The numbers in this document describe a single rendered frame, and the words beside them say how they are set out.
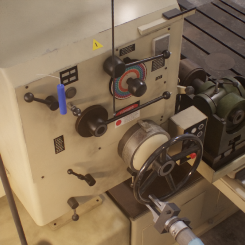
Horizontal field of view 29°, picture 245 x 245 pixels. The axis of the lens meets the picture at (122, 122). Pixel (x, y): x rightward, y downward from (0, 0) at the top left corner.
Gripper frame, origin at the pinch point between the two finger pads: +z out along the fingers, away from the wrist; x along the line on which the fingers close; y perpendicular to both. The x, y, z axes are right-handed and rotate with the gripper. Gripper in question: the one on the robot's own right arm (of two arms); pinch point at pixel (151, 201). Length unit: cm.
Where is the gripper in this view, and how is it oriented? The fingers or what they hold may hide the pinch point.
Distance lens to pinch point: 214.5
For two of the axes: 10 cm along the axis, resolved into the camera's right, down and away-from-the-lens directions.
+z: -5.8, -5.6, 5.9
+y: -7.0, -0.2, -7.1
